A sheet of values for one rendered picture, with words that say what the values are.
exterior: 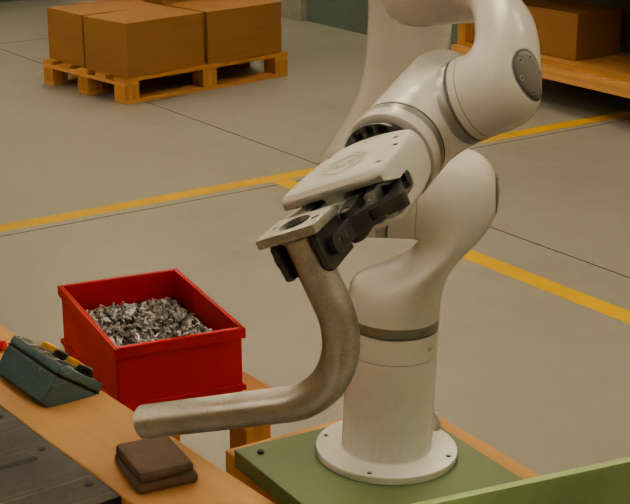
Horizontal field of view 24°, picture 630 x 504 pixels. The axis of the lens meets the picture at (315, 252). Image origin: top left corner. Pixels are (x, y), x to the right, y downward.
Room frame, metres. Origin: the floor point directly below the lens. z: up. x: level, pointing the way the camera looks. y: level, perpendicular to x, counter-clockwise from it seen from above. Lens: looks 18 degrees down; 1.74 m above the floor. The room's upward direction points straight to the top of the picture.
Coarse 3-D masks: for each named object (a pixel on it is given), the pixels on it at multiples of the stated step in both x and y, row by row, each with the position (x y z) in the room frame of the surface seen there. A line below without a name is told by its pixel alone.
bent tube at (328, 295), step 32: (288, 224) 1.07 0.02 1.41; (320, 224) 1.04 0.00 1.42; (320, 288) 1.04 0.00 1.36; (320, 320) 1.05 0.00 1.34; (352, 320) 1.05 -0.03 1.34; (352, 352) 1.05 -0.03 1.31; (320, 384) 1.06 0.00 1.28; (160, 416) 1.13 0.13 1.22; (192, 416) 1.12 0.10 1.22; (224, 416) 1.10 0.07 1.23; (256, 416) 1.09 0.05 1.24; (288, 416) 1.07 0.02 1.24
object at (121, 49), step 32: (128, 0) 8.68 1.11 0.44; (160, 0) 8.54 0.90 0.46; (192, 0) 8.68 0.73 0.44; (224, 0) 8.68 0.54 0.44; (256, 0) 8.68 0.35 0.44; (64, 32) 8.29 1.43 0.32; (96, 32) 8.03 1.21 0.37; (128, 32) 7.85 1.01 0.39; (160, 32) 8.02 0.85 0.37; (192, 32) 8.18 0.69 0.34; (224, 32) 8.34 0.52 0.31; (256, 32) 8.50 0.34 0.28; (64, 64) 8.25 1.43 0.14; (96, 64) 8.04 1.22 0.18; (128, 64) 7.85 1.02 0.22; (160, 64) 8.01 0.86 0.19; (192, 64) 8.18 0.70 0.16; (224, 64) 8.30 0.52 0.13; (128, 96) 7.84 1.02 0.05; (160, 96) 7.99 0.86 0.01
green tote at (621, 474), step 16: (608, 464) 1.55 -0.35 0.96; (624, 464) 1.56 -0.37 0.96; (528, 480) 1.51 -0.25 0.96; (544, 480) 1.52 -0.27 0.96; (560, 480) 1.52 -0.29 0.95; (576, 480) 1.53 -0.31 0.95; (592, 480) 1.54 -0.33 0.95; (608, 480) 1.55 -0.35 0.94; (624, 480) 1.56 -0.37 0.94; (448, 496) 1.48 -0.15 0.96; (464, 496) 1.48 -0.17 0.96; (480, 496) 1.48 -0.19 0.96; (496, 496) 1.49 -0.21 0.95; (512, 496) 1.50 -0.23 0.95; (528, 496) 1.51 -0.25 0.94; (544, 496) 1.52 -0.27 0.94; (560, 496) 1.52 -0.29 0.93; (576, 496) 1.53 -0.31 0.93; (592, 496) 1.54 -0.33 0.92; (608, 496) 1.55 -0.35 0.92; (624, 496) 1.56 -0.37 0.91
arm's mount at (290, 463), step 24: (312, 432) 1.82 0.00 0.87; (240, 456) 1.75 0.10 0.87; (264, 456) 1.75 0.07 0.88; (288, 456) 1.75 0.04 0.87; (312, 456) 1.75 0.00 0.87; (480, 456) 1.77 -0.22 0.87; (264, 480) 1.70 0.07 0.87; (288, 480) 1.68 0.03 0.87; (312, 480) 1.68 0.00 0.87; (336, 480) 1.68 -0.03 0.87; (432, 480) 1.69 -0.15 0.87; (456, 480) 1.69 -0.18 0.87; (480, 480) 1.70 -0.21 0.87; (504, 480) 1.70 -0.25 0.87
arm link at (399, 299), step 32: (480, 160) 1.75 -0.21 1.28; (448, 192) 1.71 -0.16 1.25; (480, 192) 1.72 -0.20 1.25; (416, 224) 1.71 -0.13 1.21; (448, 224) 1.71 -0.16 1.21; (480, 224) 1.71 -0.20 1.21; (416, 256) 1.74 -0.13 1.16; (448, 256) 1.71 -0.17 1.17; (352, 288) 1.76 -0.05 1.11; (384, 288) 1.72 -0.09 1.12; (416, 288) 1.71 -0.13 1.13; (384, 320) 1.71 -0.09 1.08; (416, 320) 1.72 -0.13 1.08
